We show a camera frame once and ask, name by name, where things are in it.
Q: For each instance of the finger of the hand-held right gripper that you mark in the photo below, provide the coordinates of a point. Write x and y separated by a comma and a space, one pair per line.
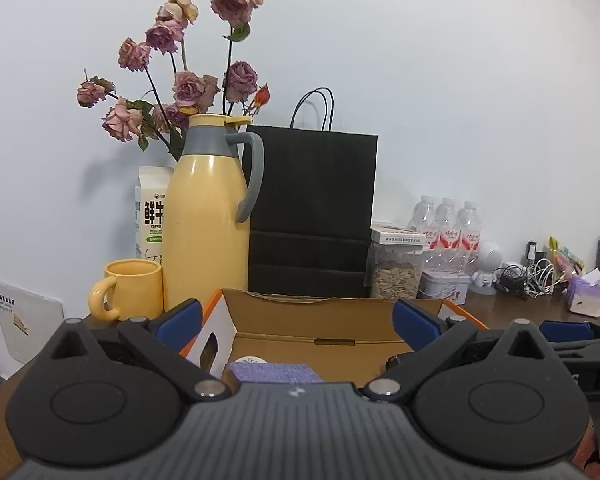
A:
565, 331
590, 350

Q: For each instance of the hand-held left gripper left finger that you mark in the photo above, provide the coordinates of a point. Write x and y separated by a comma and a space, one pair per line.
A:
180, 325

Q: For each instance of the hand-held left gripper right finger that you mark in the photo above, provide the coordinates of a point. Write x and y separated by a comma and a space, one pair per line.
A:
415, 325

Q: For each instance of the red cardboard box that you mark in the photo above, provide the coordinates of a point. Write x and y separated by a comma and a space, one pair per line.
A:
330, 320

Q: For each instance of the purple cloth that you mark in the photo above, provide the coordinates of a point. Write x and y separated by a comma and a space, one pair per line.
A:
272, 372

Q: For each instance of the purple tissue pack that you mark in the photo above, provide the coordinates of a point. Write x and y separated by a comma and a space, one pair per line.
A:
587, 295

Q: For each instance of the decorated tin box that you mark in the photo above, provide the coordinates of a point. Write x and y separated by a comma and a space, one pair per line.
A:
442, 286

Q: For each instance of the clear seed container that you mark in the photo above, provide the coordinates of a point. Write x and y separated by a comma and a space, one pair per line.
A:
395, 272

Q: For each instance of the yellow mug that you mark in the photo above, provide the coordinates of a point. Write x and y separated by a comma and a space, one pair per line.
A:
135, 290

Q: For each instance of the colourful snack packet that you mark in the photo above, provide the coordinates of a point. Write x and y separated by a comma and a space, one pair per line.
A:
565, 257

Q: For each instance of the white robot figurine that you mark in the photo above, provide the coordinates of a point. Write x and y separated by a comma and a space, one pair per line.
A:
490, 265

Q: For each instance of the yellow thermos jug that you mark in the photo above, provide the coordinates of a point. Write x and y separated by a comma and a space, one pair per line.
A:
205, 220

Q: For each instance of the white milk carton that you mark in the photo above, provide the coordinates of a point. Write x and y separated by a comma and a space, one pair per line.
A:
150, 220

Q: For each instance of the white panel board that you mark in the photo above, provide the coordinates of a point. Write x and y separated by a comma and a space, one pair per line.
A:
25, 325

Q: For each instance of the black paper bag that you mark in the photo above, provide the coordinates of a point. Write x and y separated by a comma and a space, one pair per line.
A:
310, 200

